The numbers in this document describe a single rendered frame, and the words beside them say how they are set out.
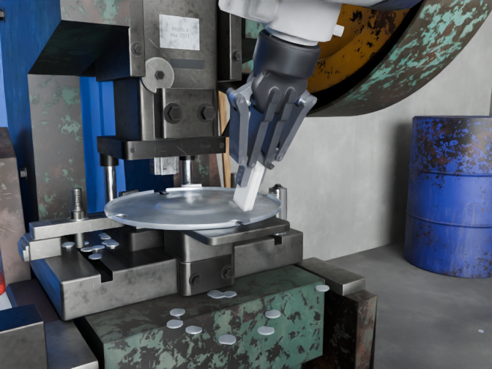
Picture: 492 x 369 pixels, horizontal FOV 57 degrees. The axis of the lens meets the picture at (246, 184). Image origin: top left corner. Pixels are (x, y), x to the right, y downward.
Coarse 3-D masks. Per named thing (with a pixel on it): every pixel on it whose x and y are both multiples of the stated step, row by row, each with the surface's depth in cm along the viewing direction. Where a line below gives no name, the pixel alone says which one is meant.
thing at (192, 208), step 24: (144, 192) 85; (168, 192) 88; (192, 192) 88; (216, 192) 88; (144, 216) 69; (168, 216) 69; (192, 216) 69; (216, 216) 69; (240, 216) 69; (264, 216) 67
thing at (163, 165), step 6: (150, 162) 84; (156, 162) 83; (162, 162) 82; (168, 162) 83; (174, 162) 84; (150, 168) 84; (156, 168) 83; (162, 168) 83; (168, 168) 83; (174, 168) 84; (156, 174) 83; (162, 174) 83
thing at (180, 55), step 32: (160, 0) 72; (192, 0) 75; (160, 32) 73; (192, 32) 76; (160, 64) 72; (192, 64) 77; (128, 96) 76; (160, 96) 72; (192, 96) 74; (128, 128) 77; (160, 128) 73; (192, 128) 75
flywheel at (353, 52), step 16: (352, 16) 91; (368, 16) 87; (384, 16) 80; (400, 16) 78; (352, 32) 91; (368, 32) 84; (384, 32) 81; (400, 32) 80; (336, 48) 95; (352, 48) 87; (368, 48) 84; (384, 48) 82; (320, 64) 95; (336, 64) 91; (352, 64) 87; (368, 64) 86; (320, 80) 95; (336, 80) 91; (352, 80) 91
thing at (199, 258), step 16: (240, 224) 65; (256, 224) 65; (272, 224) 65; (288, 224) 65; (176, 240) 71; (192, 240) 71; (208, 240) 59; (224, 240) 59; (240, 240) 61; (176, 256) 72; (192, 256) 71; (208, 256) 73; (224, 256) 74; (192, 272) 71; (208, 272) 73; (224, 272) 75; (192, 288) 72; (208, 288) 74
